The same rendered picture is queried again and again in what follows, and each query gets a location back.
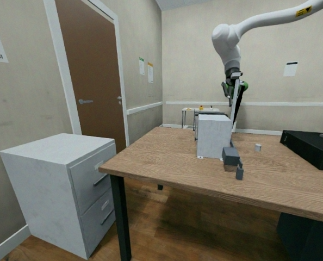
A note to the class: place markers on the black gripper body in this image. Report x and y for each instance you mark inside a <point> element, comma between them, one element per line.
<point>228,77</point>

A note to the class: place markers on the grey cylinder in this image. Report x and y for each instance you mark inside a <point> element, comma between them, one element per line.
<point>257,147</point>

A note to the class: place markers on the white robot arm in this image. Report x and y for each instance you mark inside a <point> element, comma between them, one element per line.
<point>225,37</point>

